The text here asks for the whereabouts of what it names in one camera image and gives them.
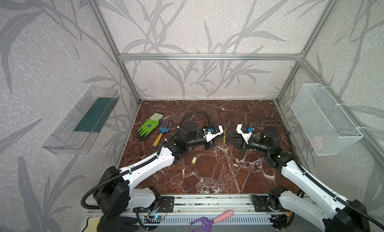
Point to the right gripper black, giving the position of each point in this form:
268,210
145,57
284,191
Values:
243,142

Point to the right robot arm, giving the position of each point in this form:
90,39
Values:
329,211

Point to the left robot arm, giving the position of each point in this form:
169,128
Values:
117,189

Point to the key with yellow cap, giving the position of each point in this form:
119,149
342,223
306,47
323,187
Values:
195,158

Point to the green gardening glove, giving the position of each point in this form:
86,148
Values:
147,128

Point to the green circuit board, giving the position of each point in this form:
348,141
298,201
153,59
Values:
155,219

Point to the black rubber glove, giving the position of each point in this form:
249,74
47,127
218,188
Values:
118,224

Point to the blue hand rake yellow handle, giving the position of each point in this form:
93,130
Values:
165,128

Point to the aluminium front rail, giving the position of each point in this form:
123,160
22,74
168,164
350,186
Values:
210,205

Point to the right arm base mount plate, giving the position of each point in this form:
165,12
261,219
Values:
265,204

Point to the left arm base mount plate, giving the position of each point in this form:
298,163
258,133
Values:
162,205

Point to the white wire mesh basket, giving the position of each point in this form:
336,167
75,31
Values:
328,127

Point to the purple rake pink handle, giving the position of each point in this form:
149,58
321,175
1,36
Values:
207,223

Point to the aluminium cage frame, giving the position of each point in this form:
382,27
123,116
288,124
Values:
299,58

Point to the clear plastic wall tray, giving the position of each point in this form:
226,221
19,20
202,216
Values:
79,130

